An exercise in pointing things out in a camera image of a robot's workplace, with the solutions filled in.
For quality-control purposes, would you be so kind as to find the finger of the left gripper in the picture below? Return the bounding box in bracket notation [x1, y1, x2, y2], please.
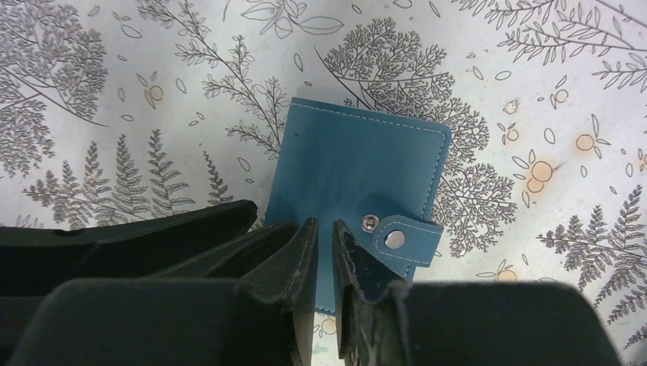
[1, 222, 297, 354]
[1, 200, 257, 297]

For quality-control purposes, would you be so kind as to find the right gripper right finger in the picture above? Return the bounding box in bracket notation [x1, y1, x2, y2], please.
[332, 220, 620, 365]

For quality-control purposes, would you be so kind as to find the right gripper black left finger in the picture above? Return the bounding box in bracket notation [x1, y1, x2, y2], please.
[8, 218, 319, 365]

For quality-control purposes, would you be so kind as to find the blue leather card holder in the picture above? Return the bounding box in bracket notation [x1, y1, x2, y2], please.
[265, 98, 452, 315]

